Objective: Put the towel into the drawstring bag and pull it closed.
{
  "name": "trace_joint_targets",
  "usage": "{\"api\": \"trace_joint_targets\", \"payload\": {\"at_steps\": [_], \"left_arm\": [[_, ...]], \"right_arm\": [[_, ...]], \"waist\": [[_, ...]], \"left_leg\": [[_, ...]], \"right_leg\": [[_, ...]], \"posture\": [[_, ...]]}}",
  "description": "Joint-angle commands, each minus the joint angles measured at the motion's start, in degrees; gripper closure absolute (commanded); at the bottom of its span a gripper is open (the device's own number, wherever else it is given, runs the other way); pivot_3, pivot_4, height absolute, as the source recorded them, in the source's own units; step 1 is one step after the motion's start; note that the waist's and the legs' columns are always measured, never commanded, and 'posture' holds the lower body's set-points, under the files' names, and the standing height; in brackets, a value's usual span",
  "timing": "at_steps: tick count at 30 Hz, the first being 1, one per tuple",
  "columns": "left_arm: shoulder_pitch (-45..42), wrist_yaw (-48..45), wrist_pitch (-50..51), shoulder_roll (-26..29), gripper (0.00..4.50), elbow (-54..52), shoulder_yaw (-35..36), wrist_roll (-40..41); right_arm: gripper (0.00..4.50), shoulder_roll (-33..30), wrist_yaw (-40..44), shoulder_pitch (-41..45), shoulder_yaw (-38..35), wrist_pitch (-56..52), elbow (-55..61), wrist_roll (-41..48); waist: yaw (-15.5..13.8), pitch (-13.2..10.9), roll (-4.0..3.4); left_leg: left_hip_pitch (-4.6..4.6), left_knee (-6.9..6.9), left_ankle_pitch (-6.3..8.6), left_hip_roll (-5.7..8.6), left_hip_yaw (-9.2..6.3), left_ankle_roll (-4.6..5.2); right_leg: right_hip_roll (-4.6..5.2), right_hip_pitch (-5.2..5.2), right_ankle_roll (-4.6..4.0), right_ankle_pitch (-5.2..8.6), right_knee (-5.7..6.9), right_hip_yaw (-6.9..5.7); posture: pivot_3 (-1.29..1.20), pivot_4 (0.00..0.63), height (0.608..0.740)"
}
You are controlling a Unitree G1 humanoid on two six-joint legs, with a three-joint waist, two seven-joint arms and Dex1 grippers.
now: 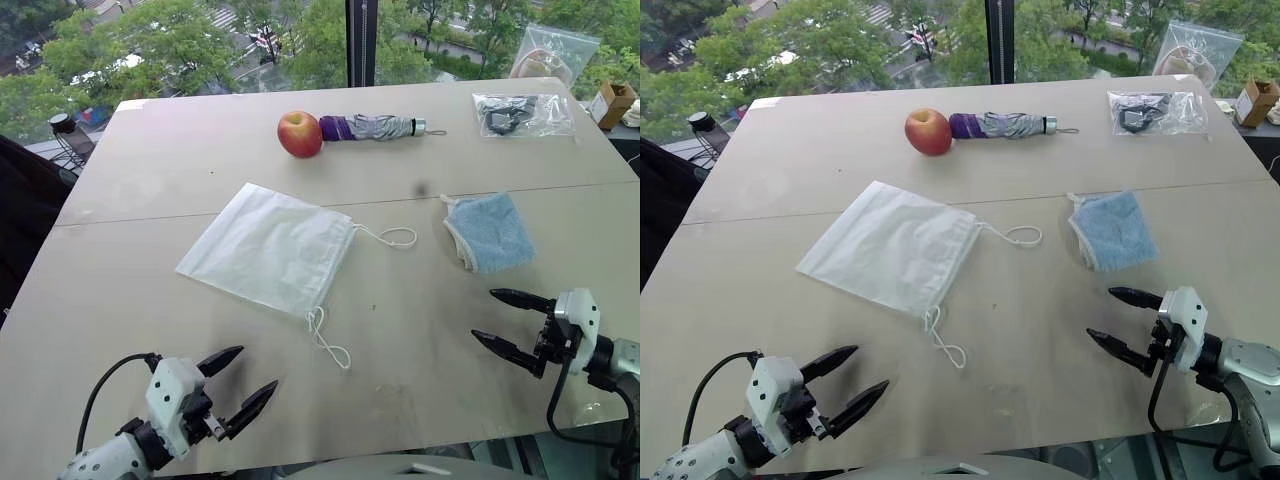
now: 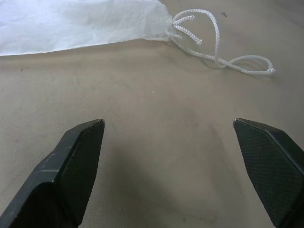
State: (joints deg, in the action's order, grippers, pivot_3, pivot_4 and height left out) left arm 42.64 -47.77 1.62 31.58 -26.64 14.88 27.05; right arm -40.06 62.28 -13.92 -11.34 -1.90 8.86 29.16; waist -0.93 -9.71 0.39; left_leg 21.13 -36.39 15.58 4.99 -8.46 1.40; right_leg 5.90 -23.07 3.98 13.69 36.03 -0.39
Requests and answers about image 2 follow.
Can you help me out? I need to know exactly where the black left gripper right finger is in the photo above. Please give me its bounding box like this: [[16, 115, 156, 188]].
[[232, 118, 304, 228]]

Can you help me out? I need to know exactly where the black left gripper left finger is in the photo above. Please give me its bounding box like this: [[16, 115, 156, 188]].
[[0, 118, 105, 228]]

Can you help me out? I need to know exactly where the white braided drawstring cord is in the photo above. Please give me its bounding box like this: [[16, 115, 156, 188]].
[[166, 9, 276, 76]]

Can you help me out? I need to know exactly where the white drawstring bag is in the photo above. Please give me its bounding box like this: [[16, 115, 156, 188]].
[[0, 0, 173, 57]]

